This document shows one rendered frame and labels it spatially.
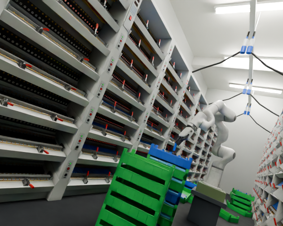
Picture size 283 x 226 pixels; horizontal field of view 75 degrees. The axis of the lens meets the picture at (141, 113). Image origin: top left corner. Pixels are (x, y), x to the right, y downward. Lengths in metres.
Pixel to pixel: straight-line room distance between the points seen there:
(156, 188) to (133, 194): 0.13
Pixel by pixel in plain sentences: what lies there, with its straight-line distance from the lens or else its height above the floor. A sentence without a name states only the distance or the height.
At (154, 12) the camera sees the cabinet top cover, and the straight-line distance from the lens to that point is 1.89.
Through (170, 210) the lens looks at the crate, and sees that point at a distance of 1.37.
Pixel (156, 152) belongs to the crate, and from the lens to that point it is 1.34.
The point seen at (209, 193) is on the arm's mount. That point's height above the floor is 0.31.
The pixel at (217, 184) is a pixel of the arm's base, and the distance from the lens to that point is 2.07.
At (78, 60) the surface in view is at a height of 0.87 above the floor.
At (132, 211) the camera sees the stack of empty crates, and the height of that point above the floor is 0.19.
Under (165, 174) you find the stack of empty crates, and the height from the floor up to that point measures 0.43.
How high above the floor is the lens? 0.56
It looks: 8 degrees up
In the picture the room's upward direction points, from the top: 20 degrees clockwise
